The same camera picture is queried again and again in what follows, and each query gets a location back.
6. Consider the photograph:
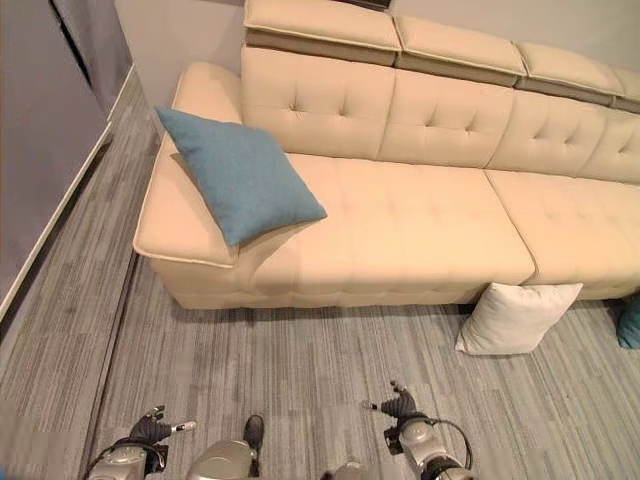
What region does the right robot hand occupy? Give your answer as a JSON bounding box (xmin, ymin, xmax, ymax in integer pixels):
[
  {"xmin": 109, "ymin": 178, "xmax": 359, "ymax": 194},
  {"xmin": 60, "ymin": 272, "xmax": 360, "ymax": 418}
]
[{"xmin": 361, "ymin": 380, "xmax": 419, "ymax": 419}]

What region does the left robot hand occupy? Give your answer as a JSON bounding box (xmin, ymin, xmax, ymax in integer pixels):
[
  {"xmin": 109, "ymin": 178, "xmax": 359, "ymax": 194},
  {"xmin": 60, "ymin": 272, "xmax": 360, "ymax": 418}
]
[{"xmin": 128, "ymin": 405, "xmax": 198, "ymax": 445}]

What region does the cream leather sofa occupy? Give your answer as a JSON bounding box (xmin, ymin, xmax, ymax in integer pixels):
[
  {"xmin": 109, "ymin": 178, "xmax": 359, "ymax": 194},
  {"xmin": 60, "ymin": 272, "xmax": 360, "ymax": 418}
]
[{"xmin": 132, "ymin": 0, "xmax": 640, "ymax": 311}]

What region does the dark robot foot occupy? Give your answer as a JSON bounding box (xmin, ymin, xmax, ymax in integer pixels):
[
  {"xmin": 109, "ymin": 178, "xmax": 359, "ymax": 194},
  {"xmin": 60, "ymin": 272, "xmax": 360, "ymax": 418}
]
[{"xmin": 242, "ymin": 414, "xmax": 266, "ymax": 457}]

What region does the white square cushion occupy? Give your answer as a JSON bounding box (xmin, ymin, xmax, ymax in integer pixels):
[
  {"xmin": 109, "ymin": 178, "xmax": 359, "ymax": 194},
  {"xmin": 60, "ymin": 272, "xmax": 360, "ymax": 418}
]
[{"xmin": 454, "ymin": 282, "xmax": 585, "ymax": 357}]

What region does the white baseboard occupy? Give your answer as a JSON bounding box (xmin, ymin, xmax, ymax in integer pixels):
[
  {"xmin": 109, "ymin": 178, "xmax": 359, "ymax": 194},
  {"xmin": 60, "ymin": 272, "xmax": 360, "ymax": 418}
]
[{"xmin": 0, "ymin": 64, "xmax": 137, "ymax": 331}]

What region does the teal cushion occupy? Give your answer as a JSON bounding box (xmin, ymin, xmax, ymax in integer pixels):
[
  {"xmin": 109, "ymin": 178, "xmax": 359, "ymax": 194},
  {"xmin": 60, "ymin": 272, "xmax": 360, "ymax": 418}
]
[{"xmin": 616, "ymin": 301, "xmax": 640, "ymax": 350}]

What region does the blue square cushion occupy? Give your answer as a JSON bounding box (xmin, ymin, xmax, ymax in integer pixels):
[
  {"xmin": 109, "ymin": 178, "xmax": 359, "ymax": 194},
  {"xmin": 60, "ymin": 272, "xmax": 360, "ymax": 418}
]
[{"xmin": 154, "ymin": 106, "xmax": 329, "ymax": 247}]

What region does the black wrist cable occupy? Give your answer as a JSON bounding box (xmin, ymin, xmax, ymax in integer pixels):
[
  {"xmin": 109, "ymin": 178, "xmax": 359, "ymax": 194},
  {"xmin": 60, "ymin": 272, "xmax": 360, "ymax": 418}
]
[{"xmin": 424, "ymin": 418, "xmax": 474, "ymax": 471}]

